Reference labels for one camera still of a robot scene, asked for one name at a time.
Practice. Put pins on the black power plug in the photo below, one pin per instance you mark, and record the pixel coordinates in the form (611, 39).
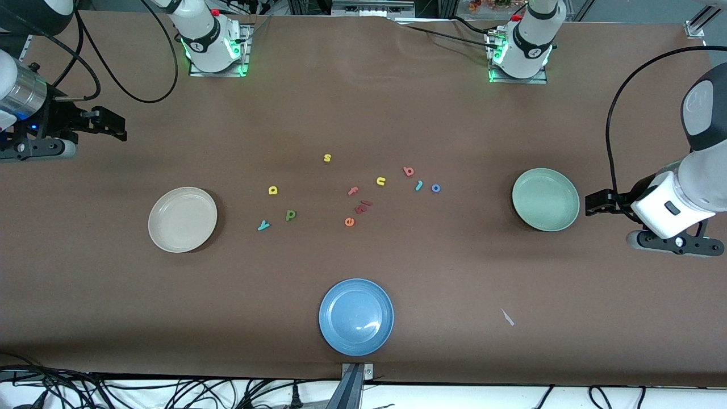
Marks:
(295, 399)

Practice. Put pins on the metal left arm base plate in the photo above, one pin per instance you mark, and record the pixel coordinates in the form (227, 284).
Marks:
(517, 81)

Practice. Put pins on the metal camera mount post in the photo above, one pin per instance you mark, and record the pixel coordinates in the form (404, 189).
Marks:
(352, 386)

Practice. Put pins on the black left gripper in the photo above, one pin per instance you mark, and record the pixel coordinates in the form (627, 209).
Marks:
(623, 200)

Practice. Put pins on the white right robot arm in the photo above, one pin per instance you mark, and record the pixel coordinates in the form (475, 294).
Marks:
(207, 40)

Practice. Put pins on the grey metal box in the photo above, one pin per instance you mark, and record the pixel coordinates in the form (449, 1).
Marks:
(372, 7)

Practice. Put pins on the teal foam letter y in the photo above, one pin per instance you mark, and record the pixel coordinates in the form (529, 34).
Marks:
(263, 226)

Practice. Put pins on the beige brown plate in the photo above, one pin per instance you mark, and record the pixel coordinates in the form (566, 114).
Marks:
(182, 221)

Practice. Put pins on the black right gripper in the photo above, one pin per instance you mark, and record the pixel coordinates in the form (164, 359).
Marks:
(58, 115)

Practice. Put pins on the aluminium frame profile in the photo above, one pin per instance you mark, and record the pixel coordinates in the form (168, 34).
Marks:
(28, 46)
(696, 27)

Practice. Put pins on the pale green plate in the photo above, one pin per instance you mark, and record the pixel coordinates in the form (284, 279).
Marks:
(545, 200)

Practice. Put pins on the table cover sheet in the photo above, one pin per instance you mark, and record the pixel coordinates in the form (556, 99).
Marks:
(454, 267)

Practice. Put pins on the white paper scrap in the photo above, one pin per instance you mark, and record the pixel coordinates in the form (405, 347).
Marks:
(507, 317)

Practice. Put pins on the blue plate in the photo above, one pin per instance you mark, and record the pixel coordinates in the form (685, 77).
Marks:
(356, 317)

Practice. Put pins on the orange flower decoration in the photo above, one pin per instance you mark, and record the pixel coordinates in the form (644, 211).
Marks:
(488, 4)

